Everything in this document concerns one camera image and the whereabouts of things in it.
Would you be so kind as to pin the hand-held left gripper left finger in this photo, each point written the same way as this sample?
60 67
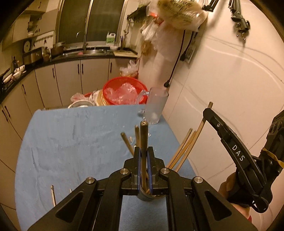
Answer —
138 168

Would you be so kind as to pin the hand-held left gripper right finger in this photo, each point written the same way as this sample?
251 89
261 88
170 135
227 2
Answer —
149 171

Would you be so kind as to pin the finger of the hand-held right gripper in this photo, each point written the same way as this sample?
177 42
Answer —
230 142

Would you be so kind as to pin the dark round chopstick holder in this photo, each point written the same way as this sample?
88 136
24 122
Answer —
146 198

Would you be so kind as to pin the group of wooden chopsticks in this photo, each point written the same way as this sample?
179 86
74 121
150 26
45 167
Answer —
127 142

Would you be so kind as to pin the single dark-tipped chopstick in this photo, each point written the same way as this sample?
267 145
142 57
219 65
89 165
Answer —
144 137

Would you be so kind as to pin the person's right hand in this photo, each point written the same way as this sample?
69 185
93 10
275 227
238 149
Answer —
226 188

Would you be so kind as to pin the clear glass mug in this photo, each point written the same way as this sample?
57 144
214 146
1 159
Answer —
156 106

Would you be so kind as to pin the blue towel table cover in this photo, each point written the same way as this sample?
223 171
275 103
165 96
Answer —
77 144

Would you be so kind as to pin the clear plastic bag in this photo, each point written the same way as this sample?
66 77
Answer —
124 93

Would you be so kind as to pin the metal bowl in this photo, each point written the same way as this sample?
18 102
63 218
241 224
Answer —
79 104

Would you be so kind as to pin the red plastic basket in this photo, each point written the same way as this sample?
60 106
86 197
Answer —
124 79

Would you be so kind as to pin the white plastic bag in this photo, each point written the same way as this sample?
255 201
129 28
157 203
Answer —
128 70

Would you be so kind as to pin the beige base kitchen cabinets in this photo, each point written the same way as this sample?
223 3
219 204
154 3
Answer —
66 80

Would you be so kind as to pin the wooden cutting board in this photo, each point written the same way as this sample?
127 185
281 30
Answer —
124 54

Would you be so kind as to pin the countertop utensil holder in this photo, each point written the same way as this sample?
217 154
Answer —
123 43

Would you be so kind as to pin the white detergent jug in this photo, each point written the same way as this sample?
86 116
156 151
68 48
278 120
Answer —
111 38

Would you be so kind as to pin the chrome faucet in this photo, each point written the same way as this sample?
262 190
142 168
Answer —
84 42

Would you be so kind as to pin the hanging plastic bags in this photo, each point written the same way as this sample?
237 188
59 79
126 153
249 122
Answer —
175 15

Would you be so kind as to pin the black kitchen countertop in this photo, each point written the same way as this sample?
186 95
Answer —
44 63

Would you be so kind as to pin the brown cooking pot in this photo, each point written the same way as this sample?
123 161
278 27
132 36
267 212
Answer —
57 49

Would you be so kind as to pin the stacked white small bowls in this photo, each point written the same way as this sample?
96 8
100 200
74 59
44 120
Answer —
18 71

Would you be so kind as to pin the metal countertop appliance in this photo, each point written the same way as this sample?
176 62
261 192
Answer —
32 56

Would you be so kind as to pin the kitchen window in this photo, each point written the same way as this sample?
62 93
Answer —
88 20

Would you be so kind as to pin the round dial kitchen scale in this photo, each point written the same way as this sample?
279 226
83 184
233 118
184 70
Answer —
27 46

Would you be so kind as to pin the beige upper kitchen cabinets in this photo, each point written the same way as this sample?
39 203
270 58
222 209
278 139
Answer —
22 26

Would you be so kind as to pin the wall socket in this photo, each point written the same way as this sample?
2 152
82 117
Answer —
189 53

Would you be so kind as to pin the black wall clamp mount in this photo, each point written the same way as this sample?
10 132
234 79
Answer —
241 23

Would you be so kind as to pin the wall rack shelf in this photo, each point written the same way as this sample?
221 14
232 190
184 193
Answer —
137 15

